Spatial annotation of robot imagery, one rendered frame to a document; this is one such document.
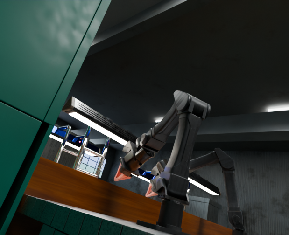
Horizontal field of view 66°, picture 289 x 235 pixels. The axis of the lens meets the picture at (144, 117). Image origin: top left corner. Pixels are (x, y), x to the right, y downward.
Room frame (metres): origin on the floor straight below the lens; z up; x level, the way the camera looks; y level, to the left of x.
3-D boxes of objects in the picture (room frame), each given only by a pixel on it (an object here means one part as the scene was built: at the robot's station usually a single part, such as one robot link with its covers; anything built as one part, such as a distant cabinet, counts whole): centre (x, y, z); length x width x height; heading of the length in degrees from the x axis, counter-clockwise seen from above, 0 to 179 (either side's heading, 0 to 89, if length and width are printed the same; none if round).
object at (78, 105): (1.14, 0.13, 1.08); 0.62 x 0.08 x 0.07; 133
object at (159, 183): (0.65, -0.13, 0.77); 0.09 x 0.06 x 0.06; 110
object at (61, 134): (1.55, 0.51, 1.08); 0.62 x 0.08 x 0.07; 133
